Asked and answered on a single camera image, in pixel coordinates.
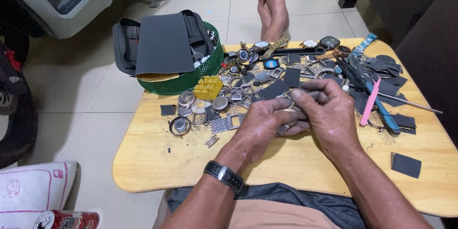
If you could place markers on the person's right hand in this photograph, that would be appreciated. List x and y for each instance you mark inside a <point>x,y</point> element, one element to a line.
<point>332,118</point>

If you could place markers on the person's left hand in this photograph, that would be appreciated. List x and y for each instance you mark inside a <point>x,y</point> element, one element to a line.
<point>257,128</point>

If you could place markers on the silver mesh-band watch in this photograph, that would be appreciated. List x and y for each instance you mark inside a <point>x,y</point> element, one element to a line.
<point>284,128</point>

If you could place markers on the silver mesh watch band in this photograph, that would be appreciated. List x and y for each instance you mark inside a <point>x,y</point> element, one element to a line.
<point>223,124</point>

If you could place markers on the pink plastic tweezers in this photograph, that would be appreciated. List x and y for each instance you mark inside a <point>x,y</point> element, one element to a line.
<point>370,103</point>

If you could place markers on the heap of metal watch parts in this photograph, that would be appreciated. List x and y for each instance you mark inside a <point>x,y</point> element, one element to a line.
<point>232,93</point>

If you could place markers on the short mesh band piece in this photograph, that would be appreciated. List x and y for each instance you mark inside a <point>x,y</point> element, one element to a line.
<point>212,141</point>

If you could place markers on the black leather wristwatch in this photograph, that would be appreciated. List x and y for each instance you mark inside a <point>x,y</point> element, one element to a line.
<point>223,175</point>

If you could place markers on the yellow plastic watch holder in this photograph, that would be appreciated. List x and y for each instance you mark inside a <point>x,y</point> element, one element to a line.
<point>208,87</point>

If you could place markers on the blue square watch case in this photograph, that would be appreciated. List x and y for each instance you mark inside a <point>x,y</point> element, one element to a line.
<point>271,64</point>

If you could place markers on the brown round watch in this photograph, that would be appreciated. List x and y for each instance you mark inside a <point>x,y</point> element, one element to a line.
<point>343,50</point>

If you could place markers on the black flat case tool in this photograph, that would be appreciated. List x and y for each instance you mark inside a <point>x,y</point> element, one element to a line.
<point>297,52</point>

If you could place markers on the blue dial round watch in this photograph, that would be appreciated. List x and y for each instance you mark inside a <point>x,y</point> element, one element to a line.
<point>243,54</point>

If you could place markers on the black square watch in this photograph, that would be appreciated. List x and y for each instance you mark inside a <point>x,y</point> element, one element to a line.
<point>329,42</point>

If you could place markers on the round silver watch case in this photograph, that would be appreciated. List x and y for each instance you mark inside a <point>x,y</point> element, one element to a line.
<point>180,126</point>

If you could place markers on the gold watch white dial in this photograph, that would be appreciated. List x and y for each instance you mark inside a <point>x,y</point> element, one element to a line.
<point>309,43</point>

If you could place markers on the long metal rod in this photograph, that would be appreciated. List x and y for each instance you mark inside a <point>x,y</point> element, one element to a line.
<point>411,103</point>

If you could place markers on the green plastic basket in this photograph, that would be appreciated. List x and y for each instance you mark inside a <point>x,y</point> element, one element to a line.
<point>193,77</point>

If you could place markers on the silver watch white dial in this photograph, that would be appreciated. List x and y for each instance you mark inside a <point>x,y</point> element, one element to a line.
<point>261,45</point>

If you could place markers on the grey shorts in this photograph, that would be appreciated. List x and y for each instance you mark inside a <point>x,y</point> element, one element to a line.
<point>304,200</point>

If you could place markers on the dark sandpaper square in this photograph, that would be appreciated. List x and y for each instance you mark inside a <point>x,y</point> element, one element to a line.
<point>406,164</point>

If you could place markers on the small dark sandpaper piece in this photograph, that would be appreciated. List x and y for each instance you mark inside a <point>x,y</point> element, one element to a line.
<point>167,110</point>

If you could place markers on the yellow sandpaper sheet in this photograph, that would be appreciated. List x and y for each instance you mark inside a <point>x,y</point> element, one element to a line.
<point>155,77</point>

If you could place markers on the person's bare foot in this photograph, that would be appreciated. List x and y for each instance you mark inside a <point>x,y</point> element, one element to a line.
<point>264,14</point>
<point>277,3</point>

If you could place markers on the large dark sandpaper sheet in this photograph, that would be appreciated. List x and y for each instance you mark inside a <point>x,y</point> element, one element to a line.
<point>162,44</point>

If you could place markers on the dark sofa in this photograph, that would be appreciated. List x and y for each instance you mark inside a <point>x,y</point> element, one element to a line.
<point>411,10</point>

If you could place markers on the black zip bag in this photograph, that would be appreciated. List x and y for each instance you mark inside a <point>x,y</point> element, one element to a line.
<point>123,48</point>

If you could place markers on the red drink can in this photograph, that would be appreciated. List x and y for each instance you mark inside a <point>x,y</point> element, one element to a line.
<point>68,220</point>

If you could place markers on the white pillow red print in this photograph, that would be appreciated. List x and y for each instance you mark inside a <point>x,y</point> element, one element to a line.
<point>32,193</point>

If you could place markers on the black rubber tyre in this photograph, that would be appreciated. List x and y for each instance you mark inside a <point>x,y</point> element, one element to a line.
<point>14,114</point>

